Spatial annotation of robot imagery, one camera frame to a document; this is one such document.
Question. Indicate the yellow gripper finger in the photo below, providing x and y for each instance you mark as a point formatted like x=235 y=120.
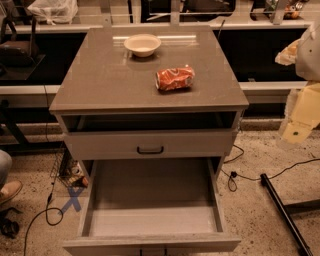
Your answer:
x=302 y=113

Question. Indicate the crushed red coke can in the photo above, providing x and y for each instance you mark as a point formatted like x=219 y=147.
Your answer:
x=174 y=78

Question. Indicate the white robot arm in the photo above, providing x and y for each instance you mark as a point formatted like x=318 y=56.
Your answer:
x=304 y=53

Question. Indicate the grey drawer cabinet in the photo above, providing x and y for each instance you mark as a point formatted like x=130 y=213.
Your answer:
x=108 y=89

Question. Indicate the open grey lower drawer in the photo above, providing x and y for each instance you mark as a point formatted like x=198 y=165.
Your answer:
x=152 y=207

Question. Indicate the black metal bar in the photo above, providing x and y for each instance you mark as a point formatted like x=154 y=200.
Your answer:
x=286 y=211

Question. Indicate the white paper bowl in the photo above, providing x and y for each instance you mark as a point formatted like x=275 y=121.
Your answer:
x=142 y=45

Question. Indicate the blue tape cross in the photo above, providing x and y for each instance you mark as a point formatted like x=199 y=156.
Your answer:
x=73 y=200

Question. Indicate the white plastic bag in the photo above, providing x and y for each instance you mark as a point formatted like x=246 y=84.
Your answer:
x=54 y=11

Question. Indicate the black chair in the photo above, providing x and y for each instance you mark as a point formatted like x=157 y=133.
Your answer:
x=18 y=59

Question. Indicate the jeans leg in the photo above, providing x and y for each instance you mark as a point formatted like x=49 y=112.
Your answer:
x=5 y=166

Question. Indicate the brown shoe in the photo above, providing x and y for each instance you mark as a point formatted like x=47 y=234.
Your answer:
x=9 y=191

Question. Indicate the closed grey drawer black handle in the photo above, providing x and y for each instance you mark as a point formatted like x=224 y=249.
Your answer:
x=154 y=144

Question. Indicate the wire basket with items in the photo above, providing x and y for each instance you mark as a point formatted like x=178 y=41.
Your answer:
x=67 y=170

